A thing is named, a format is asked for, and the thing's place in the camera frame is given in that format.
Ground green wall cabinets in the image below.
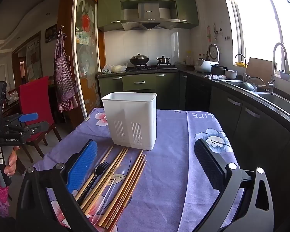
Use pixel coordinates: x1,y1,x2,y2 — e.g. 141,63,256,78
97,0,200,32

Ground black plastic fork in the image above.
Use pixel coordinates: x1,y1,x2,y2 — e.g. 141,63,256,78
76,161,112,205

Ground crumpled dish cloth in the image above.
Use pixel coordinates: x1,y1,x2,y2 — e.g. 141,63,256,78
203,74,226,81

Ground steel double sink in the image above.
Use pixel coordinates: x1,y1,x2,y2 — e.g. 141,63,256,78
222,78,290,124

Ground white bowl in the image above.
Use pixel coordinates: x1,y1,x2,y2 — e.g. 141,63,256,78
224,69,238,79

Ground white rice cooker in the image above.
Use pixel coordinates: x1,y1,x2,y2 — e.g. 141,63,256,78
194,43,220,73

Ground green base cabinet with drawers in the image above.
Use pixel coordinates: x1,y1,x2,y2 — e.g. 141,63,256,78
97,71,182,110

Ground calligraphy wall hanging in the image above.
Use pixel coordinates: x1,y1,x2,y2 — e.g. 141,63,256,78
26,37,43,80

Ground purple floral tablecloth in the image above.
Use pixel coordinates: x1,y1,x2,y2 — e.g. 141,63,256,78
26,107,241,232

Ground white plastic utensil holder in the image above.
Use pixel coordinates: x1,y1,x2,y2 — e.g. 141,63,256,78
101,92,157,151

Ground steel range hood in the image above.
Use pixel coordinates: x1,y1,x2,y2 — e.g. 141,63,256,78
121,1,182,31

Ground small steel pot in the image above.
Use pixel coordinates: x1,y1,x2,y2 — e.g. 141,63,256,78
156,55,171,65

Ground black inner pot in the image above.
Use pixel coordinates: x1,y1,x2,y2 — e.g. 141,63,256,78
211,65,228,76

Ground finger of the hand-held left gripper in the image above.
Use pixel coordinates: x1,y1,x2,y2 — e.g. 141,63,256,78
9,121,50,139
4,113,39,127

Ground dark pan with handle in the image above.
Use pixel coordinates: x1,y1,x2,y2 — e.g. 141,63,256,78
235,77,266,92

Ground clear plastic spoon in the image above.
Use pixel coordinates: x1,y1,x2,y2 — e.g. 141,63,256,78
92,169,127,225

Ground dark wall picture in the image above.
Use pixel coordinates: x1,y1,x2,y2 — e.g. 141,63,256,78
45,24,58,43

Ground person's left hand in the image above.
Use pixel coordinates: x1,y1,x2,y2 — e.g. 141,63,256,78
0,146,20,182

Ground flower print sliding door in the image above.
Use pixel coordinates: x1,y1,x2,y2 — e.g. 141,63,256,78
71,0,104,124

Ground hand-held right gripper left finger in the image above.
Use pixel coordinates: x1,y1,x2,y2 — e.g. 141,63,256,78
16,139,98,232

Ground black lidded wok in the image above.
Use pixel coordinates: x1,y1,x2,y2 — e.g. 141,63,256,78
129,53,150,66

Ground dark base cabinets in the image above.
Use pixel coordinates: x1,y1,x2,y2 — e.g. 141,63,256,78
180,71,290,232

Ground bundle of wooden chopsticks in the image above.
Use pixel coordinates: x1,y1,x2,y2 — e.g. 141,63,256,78
74,146,147,231

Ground red covered wooden chair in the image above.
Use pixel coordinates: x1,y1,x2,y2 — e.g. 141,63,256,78
19,76,62,162

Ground white plastic bag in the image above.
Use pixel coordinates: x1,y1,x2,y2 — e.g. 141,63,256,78
102,63,128,74

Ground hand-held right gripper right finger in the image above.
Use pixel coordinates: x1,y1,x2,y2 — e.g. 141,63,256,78
194,138,275,232

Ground black gas stove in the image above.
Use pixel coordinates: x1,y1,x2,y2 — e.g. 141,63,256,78
126,64,179,72

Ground small curved faucet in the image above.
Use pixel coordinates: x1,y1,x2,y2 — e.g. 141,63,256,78
234,54,247,81

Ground kitchen window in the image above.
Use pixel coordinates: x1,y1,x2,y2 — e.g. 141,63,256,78
228,0,290,78

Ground wooden cutting board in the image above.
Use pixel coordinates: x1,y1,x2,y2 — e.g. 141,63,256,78
245,57,277,84

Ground checked purple apron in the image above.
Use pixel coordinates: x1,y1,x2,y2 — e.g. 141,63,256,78
54,25,79,113

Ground tall steel faucet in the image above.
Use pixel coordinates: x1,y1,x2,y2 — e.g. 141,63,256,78
271,42,290,93

